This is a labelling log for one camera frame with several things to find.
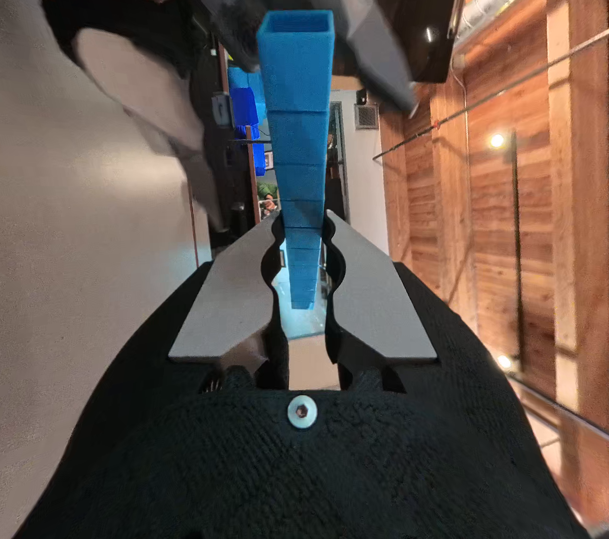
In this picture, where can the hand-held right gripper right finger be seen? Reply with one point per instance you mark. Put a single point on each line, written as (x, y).
(380, 310)

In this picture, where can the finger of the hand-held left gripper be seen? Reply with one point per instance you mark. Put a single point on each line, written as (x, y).
(228, 11)
(376, 54)

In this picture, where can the white wall vent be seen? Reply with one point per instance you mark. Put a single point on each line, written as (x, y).
(366, 116)

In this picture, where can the black wall speaker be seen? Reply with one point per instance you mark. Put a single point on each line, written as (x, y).
(361, 96)

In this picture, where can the dark blue plastic bin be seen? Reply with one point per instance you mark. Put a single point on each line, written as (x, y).
(245, 106)

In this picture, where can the brown-topped desk black legs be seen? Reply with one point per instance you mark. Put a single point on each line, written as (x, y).
(250, 177)

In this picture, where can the light blue tool caddy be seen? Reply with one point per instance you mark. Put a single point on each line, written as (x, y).
(240, 77)

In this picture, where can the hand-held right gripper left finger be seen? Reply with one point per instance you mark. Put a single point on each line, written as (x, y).
(223, 310)

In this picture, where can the light blue cube bar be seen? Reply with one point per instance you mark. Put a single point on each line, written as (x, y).
(295, 120)

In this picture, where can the low blue plastic bin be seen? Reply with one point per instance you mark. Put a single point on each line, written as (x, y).
(259, 158)

